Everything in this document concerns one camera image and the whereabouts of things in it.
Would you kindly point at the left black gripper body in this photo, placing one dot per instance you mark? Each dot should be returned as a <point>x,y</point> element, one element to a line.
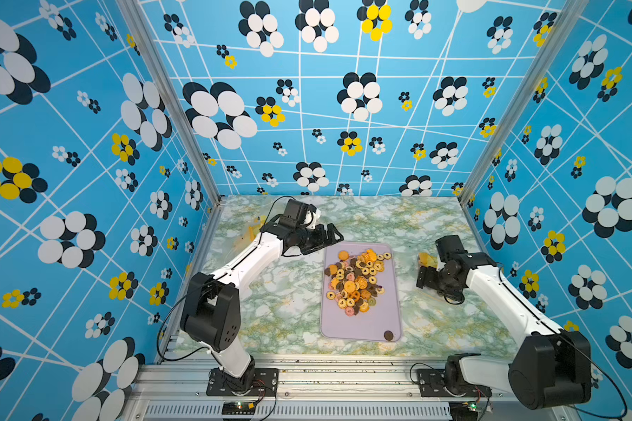
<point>311,238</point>

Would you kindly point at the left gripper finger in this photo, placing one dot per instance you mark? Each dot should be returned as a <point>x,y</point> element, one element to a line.
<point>333,234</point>
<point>312,248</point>

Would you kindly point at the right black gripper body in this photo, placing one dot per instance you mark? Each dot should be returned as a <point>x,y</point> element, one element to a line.
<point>435,280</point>

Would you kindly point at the ziploc bag of cookies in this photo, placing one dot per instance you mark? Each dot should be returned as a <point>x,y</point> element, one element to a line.
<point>251,227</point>

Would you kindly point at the poured cookies pile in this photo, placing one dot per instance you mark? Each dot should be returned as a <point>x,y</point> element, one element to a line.
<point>354,283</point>

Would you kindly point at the ziploc cookie bag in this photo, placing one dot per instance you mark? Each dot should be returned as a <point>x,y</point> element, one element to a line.
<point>427,260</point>

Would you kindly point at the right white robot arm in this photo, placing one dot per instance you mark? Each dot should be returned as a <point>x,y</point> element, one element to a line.
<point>551,366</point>

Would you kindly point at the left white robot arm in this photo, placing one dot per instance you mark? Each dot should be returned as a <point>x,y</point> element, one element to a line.
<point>212,305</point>

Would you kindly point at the lilac rectangular tray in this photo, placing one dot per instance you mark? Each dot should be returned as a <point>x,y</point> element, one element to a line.
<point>371,325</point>

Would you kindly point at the right green circuit board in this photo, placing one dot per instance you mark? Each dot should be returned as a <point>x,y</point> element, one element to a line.
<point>466,411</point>

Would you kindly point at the green circuit board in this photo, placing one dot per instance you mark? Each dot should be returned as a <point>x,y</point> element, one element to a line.
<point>466,411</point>
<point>246,410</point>

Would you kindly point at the left green circuit board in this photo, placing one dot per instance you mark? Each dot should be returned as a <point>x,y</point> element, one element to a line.
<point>246,410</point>

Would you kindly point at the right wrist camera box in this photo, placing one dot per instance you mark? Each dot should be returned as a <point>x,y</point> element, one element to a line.
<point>449,247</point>

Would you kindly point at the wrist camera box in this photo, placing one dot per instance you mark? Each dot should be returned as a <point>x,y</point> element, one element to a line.
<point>449,247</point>
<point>311,216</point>

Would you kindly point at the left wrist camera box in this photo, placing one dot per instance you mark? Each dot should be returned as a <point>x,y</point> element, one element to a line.
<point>311,216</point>

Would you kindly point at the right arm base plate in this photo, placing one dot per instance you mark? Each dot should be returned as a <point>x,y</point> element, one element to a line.
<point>431,383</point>

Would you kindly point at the aluminium front rail frame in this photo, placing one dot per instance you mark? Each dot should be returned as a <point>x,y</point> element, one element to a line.
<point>317,387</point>

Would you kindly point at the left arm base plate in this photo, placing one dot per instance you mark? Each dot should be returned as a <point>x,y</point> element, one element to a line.
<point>255,383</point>

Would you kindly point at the right aluminium corner post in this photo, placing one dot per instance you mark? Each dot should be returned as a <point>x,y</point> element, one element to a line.
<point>567,20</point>

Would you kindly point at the aluminium corner post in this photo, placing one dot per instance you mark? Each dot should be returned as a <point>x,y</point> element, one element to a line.
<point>137,25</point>
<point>567,20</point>

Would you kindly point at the left aluminium corner post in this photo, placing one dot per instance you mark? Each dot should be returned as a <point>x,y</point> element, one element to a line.
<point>137,25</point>

